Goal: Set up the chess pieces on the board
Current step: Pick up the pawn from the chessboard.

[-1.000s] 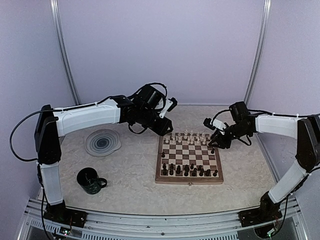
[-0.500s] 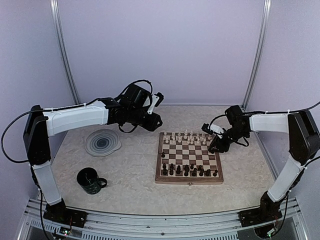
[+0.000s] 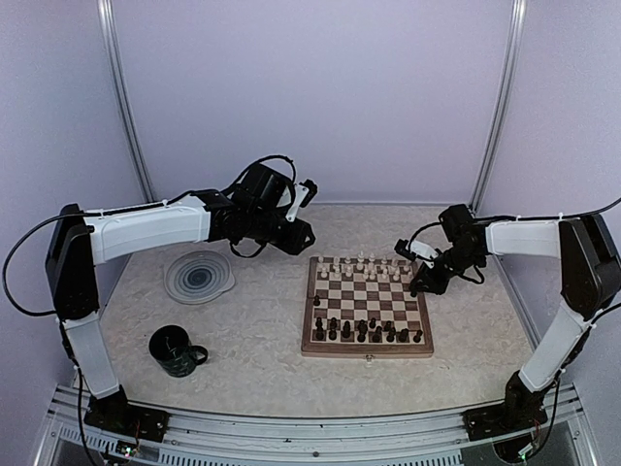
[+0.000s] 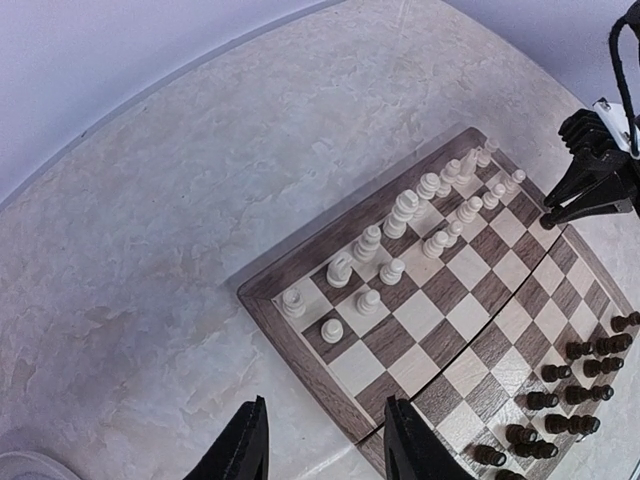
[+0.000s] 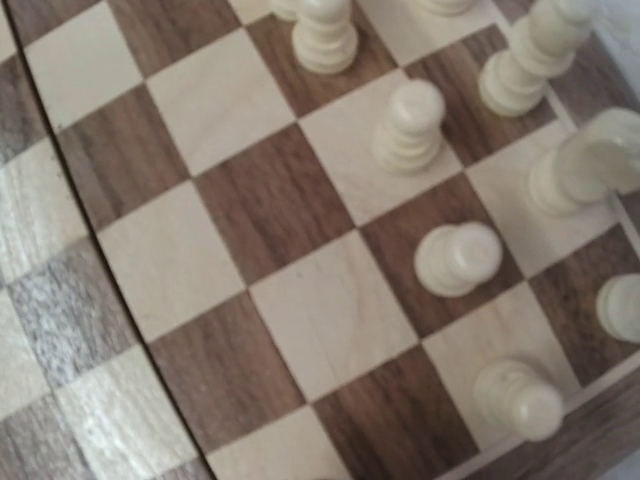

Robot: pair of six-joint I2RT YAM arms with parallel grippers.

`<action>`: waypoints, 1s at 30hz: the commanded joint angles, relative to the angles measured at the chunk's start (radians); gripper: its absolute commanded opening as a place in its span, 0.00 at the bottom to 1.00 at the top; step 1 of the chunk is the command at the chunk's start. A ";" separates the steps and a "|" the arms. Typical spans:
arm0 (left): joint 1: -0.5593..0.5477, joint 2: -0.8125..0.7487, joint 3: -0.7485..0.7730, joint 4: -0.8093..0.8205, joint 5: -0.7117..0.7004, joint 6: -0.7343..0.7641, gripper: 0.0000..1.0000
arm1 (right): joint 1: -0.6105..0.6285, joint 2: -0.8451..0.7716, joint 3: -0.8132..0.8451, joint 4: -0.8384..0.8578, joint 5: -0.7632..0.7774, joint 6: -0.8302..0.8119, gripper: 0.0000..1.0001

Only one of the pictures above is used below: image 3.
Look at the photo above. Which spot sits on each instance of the dark king piece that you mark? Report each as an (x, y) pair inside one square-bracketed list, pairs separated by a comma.
[(377, 335)]

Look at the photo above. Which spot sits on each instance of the aluminium corner post left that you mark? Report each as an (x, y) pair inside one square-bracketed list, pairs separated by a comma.
[(107, 23)]

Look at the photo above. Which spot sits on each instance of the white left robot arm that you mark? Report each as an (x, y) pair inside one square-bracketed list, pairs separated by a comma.
[(261, 204)]

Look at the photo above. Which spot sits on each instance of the dark green mug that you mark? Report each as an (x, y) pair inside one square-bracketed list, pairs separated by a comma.
[(172, 349)]

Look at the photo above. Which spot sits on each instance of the dark queen piece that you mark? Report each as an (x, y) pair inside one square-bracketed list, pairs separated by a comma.
[(346, 331)]

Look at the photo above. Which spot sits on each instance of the aluminium frame rail front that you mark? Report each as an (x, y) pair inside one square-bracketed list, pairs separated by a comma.
[(200, 438)]

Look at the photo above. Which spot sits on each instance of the white blue swirl plate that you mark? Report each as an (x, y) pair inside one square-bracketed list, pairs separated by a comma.
[(198, 277)]

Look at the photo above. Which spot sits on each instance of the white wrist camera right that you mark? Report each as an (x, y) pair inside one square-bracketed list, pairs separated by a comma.
[(415, 250)]

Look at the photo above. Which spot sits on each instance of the aluminium corner post right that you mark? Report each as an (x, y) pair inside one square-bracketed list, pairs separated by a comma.
[(514, 39)]

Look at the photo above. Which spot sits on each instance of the aluminium corner post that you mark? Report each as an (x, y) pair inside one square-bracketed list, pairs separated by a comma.
[(514, 39), (107, 23)]

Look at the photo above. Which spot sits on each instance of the dark bishop piece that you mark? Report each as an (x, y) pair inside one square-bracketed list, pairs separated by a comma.
[(390, 332)]

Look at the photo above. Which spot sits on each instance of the wooden folding chess board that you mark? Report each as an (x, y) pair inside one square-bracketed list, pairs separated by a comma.
[(361, 289)]

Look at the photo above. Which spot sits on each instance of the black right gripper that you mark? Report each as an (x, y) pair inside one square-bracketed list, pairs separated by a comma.
[(437, 284)]

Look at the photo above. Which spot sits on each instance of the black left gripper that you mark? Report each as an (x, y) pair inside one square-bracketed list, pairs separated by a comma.
[(295, 245)]

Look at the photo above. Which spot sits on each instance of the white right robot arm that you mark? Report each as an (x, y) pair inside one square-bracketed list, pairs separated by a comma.
[(565, 270)]

